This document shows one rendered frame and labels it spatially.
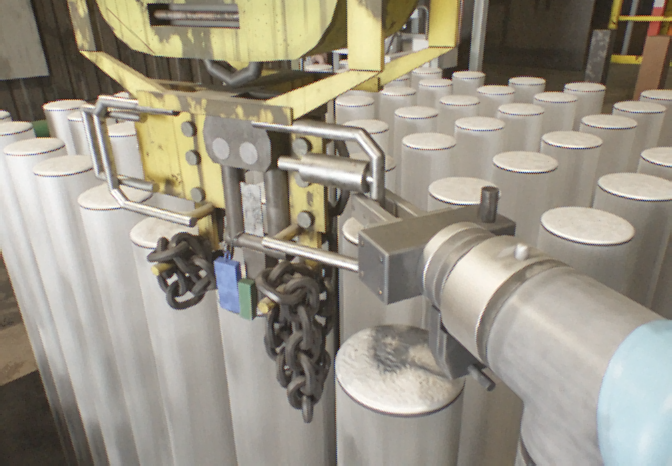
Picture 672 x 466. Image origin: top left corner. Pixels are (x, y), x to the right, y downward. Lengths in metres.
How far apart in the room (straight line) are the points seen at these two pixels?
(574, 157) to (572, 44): 5.92
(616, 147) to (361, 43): 1.53
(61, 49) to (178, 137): 4.87
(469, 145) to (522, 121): 0.31
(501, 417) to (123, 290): 0.89
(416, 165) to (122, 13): 1.07
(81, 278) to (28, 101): 4.00
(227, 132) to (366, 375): 0.34
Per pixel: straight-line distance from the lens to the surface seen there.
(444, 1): 0.69
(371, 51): 0.50
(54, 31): 5.60
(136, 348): 1.45
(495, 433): 0.99
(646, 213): 1.34
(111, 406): 1.95
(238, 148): 0.65
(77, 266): 1.66
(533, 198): 1.45
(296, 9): 0.54
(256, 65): 0.65
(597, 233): 1.09
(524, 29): 7.82
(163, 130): 0.79
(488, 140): 1.82
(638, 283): 1.42
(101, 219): 1.28
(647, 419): 0.30
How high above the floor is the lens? 1.79
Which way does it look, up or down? 24 degrees down
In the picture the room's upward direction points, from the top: 1 degrees counter-clockwise
